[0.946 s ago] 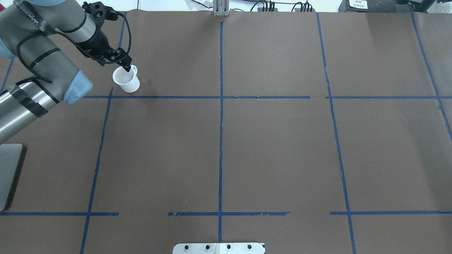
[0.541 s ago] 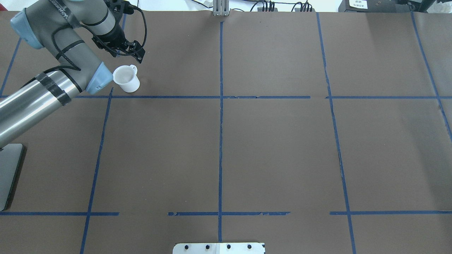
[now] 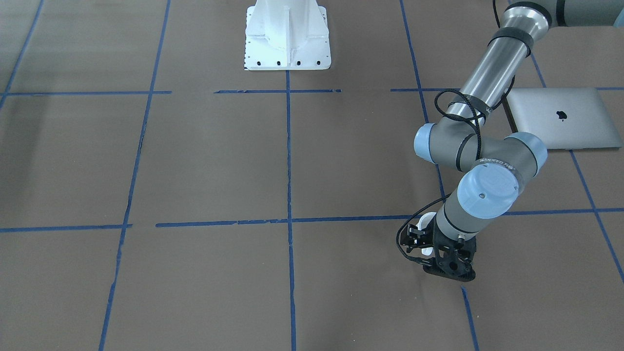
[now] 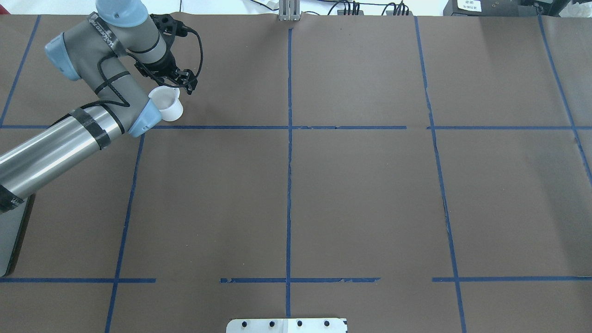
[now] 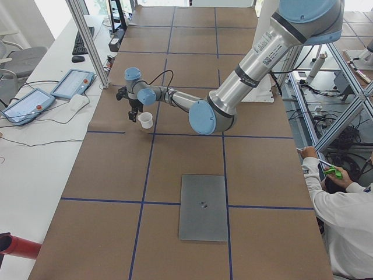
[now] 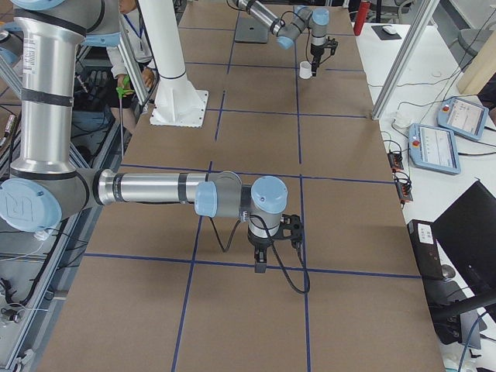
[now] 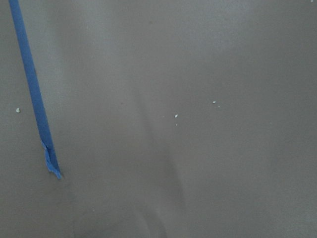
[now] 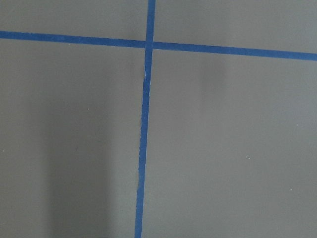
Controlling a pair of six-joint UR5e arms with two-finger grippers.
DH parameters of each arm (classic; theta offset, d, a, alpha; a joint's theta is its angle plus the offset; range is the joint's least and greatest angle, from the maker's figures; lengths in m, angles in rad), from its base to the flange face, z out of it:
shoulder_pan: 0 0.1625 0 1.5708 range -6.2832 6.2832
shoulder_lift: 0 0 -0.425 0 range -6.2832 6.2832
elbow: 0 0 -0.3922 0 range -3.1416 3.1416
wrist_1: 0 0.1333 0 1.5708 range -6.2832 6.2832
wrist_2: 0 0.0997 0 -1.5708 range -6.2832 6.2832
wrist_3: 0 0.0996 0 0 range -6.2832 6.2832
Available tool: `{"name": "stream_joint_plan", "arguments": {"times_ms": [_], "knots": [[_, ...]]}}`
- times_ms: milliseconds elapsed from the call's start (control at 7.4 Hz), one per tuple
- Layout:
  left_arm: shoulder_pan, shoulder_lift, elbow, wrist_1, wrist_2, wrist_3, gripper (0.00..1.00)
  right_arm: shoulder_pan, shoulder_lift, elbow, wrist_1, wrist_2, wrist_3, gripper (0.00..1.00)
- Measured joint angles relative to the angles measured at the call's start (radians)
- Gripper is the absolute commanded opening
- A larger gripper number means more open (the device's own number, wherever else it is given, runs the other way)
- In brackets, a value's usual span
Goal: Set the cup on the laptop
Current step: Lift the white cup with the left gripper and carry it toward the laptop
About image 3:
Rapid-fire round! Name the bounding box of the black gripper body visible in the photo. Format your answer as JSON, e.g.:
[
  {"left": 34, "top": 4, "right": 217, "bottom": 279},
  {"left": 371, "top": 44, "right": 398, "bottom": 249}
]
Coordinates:
[{"left": 419, "top": 224, "right": 435, "bottom": 248}]

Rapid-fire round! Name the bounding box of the white cup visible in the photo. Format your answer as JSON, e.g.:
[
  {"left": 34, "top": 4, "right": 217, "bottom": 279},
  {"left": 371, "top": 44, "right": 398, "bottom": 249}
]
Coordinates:
[{"left": 418, "top": 213, "right": 438, "bottom": 257}]

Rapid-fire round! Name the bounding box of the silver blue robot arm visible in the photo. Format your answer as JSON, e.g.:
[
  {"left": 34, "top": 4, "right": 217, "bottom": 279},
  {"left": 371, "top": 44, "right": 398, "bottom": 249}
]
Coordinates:
[{"left": 397, "top": 0, "right": 623, "bottom": 262}]

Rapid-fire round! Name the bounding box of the grey closed laptop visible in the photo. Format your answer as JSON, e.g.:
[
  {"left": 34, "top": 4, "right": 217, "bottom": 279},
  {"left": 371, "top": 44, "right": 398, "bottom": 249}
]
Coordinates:
[{"left": 502, "top": 87, "right": 623, "bottom": 150}]

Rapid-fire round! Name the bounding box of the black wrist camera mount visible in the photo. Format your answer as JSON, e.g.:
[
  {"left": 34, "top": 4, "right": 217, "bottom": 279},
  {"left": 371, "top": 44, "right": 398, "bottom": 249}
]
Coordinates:
[{"left": 423, "top": 228, "right": 477, "bottom": 282}]

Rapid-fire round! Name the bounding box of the white pedestal column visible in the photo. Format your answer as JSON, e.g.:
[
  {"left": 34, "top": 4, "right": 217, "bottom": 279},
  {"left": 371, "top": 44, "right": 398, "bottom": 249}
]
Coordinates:
[{"left": 244, "top": 0, "right": 332, "bottom": 71}]

